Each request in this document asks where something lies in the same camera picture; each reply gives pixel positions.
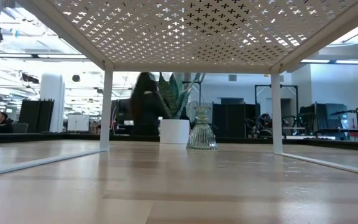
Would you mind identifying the ribbed glass candle holder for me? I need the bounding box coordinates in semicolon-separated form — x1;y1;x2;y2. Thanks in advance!
186;105;218;151

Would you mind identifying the artificial plant in white pot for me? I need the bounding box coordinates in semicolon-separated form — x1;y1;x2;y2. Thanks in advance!
157;72;206;144

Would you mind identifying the person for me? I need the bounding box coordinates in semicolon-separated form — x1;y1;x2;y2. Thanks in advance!
0;111;14;134
253;113;275;139
129;72;167;136

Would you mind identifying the black partition panel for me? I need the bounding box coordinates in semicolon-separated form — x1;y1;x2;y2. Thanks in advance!
18;99;55;134
212;103;260;139

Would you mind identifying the black computer monitor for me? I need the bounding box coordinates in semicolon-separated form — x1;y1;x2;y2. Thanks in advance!
111;98;132;125

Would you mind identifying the white perforated metal shelf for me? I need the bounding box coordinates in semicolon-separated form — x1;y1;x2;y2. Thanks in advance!
0;0;358;178

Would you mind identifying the white cabinet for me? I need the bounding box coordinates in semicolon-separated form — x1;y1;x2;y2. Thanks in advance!
67;114;90;132

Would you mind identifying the white round column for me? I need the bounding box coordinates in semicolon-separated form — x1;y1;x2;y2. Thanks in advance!
39;73;65;133

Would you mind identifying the black gantry frame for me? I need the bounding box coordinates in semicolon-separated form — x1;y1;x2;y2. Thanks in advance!
254;84;300;138

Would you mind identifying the black aluminium table frame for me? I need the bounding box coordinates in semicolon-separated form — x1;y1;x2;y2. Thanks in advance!
0;133;358;153

